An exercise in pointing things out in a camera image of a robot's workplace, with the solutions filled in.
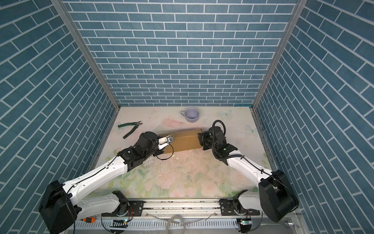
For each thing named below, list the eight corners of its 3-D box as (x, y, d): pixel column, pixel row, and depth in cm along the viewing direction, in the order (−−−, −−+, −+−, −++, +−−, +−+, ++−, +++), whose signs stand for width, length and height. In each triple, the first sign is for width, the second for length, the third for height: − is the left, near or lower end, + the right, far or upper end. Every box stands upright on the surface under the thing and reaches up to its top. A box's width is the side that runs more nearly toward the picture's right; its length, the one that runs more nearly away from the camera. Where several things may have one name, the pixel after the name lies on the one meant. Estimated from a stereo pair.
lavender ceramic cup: (188, 126, 110) (188, 121, 105) (182, 116, 117) (181, 110, 112) (201, 121, 114) (202, 115, 109) (195, 111, 120) (195, 105, 115)
